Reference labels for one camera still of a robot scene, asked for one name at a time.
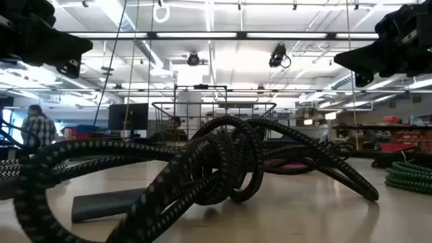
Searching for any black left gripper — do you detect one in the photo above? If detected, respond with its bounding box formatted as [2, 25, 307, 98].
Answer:
[0, 0, 94, 79]

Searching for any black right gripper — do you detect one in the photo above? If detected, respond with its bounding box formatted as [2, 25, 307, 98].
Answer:
[333, 0, 432, 88]

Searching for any green braided cable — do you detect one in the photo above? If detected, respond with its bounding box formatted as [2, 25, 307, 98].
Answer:
[384, 161, 432, 196]

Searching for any mauve braided cable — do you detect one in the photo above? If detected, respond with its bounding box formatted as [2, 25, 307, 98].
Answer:
[264, 159, 308, 171]

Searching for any grey braided cable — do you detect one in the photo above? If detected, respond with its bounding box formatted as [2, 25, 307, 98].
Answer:
[0, 158, 71, 182]

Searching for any wire mesh basket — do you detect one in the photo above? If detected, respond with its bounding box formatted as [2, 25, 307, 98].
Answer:
[151, 101, 277, 149]

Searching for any black white-flecked braided cable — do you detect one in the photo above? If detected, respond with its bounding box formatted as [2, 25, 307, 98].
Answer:
[0, 115, 380, 243]

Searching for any dark storage shelf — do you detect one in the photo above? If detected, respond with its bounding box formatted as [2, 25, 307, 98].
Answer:
[332, 114, 432, 153]

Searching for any thin black crossbar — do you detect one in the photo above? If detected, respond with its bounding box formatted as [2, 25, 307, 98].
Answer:
[0, 88, 432, 94]

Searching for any blue crate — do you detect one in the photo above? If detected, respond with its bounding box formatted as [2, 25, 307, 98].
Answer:
[76, 124, 102, 133]

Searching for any person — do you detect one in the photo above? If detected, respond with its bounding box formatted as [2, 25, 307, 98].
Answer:
[150, 116, 189, 142]
[20, 104, 57, 149]

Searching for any red crate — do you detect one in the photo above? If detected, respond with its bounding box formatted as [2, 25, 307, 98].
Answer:
[63, 127, 90, 140]

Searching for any red storage bin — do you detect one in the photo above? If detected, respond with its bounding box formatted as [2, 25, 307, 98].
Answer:
[381, 142, 419, 153]

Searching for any black background monitor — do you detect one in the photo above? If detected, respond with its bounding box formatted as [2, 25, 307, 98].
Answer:
[107, 103, 149, 139]

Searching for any overhead LED light bar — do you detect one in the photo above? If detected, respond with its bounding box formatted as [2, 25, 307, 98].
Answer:
[67, 30, 379, 41]

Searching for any black hanging cable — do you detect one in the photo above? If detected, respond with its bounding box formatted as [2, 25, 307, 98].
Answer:
[92, 0, 128, 126]

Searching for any olive hanging cord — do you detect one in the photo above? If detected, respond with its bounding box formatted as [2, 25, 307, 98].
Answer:
[123, 0, 140, 140]

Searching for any black ceiling camera with cable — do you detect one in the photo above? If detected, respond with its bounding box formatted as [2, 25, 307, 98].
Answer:
[269, 43, 292, 70]

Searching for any white hanging cable ring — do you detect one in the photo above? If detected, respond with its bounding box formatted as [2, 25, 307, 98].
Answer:
[153, 0, 171, 24]

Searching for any black aluminium table frame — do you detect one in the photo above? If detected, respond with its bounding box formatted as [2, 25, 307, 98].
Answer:
[0, 144, 432, 165]

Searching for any round black ceiling camera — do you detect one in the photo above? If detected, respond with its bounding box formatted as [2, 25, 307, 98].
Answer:
[186, 51, 201, 67]

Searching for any black wire rack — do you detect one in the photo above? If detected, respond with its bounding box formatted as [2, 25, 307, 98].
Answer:
[173, 84, 228, 136]

